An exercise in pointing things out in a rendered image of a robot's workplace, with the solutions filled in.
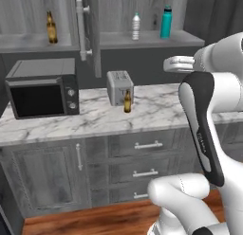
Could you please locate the black microwave oven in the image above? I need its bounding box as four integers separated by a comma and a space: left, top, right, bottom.
4, 57, 81, 120

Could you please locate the white wall cabinet door handle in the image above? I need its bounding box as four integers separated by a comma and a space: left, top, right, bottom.
75, 0, 94, 63

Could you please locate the grey wall cabinet door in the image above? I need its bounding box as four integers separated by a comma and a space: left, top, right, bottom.
83, 0, 103, 79
183, 0, 243, 47

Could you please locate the grey base cabinet door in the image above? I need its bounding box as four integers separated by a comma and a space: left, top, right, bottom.
0, 139, 92, 218

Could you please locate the grey open wall cabinet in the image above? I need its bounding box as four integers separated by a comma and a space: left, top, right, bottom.
98, 0, 206, 51
0, 0, 81, 54

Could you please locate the silver drawer handle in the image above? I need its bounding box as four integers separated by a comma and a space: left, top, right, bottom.
133, 191, 150, 200
132, 168, 159, 178
134, 139, 164, 151

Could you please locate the silver base cabinet door handle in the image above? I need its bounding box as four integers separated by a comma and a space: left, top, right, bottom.
75, 142, 84, 172

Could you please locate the grey base cabinet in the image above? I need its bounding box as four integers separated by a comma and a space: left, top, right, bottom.
215, 120, 243, 164

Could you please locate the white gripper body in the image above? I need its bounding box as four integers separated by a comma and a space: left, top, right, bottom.
162, 55, 196, 74

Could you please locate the silver toaster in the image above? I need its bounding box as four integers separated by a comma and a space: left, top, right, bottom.
105, 70, 135, 107

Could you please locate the teal drink bottle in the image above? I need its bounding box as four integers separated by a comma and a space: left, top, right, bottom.
159, 5, 174, 40

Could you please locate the brown beer bottle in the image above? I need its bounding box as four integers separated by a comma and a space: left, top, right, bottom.
46, 10, 59, 45
122, 89, 133, 114

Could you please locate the grey drawer front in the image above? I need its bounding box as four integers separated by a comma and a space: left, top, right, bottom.
107, 130, 180, 159
107, 156, 182, 187
107, 183, 153, 205

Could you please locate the clear plastic water bottle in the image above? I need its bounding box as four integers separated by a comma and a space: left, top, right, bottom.
131, 11, 141, 42

